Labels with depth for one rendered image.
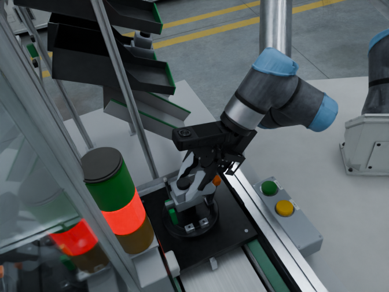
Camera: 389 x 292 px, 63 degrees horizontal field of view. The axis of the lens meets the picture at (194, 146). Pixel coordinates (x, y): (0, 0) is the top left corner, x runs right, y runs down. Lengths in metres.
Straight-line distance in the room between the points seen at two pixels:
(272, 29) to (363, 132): 0.37
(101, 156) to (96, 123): 1.01
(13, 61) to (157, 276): 0.31
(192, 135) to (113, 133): 0.70
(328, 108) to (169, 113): 0.51
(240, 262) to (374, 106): 0.54
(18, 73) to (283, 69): 0.45
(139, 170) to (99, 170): 0.76
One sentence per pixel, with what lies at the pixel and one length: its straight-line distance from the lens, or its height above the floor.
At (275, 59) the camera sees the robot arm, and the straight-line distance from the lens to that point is 0.61.
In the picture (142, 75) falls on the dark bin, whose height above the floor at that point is 1.22.
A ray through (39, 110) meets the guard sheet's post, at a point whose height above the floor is 1.50.
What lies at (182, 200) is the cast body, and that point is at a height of 1.07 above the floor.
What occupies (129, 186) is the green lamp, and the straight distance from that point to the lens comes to 0.37.
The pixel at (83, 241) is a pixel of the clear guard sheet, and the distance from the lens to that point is 0.30.
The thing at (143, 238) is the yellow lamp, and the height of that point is 1.29.
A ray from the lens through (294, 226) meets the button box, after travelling 0.81.
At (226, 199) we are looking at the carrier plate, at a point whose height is 0.97.
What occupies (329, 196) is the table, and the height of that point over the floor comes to 0.86.
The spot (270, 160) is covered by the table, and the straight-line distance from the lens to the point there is 1.07.
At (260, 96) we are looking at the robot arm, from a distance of 0.61.
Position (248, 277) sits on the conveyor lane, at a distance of 0.80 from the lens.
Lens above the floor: 1.65
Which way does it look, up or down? 44 degrees down
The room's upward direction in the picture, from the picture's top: 10 degrees counter-clockwise
